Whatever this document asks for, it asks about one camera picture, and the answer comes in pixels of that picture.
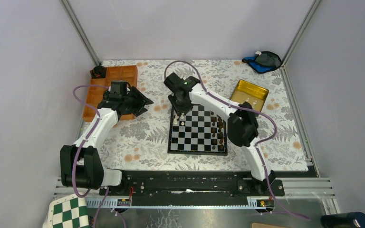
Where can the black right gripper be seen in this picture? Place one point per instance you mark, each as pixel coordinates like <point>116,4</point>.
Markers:
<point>179,110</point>

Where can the dark cylinder bottle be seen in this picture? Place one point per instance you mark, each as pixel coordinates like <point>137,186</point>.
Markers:
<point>344,220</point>

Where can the dark chess pieces row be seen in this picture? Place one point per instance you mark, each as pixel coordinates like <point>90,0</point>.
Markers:
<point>217,134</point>

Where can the floral white table mat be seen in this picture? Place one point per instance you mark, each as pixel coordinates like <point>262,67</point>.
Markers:
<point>142,143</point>

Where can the orange wooden divided tray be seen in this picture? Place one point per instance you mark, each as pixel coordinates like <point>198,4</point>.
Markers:
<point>125,73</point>

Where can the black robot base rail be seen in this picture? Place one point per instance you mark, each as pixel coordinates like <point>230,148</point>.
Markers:
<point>194,188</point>

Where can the green white rolled chess mat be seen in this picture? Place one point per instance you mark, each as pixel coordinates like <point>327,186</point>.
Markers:
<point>67,212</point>

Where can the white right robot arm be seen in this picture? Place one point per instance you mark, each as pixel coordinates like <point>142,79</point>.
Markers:
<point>242,125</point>

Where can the gold metal tin box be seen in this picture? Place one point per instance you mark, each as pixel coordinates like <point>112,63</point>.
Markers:
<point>248,92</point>

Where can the dark rolled cloth corner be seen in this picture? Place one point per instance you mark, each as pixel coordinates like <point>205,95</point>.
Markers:
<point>98,72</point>

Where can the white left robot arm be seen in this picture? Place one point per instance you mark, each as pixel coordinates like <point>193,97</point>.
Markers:
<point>80,163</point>

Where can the blue black cloth bundle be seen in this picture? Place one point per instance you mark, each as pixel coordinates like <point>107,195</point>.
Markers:
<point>263,62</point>

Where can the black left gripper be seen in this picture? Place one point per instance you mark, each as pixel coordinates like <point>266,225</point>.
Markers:
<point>141,101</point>

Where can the black white chess board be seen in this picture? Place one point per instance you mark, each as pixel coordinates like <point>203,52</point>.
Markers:
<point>192,135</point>

